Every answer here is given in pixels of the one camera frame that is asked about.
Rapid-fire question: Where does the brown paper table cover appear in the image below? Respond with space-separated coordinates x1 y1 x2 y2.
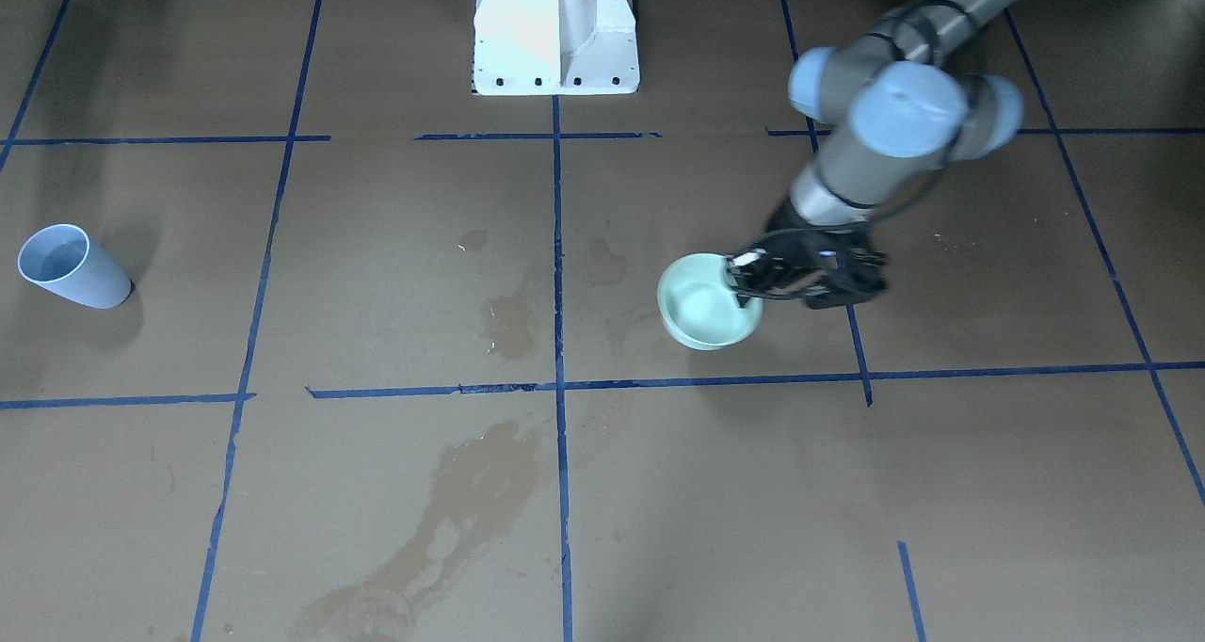
2 0 1203 641

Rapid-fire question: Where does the light green bowl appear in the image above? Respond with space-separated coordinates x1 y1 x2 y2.
657 253 763 351

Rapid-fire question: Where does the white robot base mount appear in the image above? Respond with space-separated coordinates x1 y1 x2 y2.
471 0 641 98

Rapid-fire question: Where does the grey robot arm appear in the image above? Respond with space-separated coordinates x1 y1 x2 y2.
725 0 1024 310

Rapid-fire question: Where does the light blue plastic cup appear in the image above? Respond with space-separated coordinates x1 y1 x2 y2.
17 223 134 310

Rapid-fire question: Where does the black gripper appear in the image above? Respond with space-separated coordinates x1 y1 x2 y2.
725 201 888 310

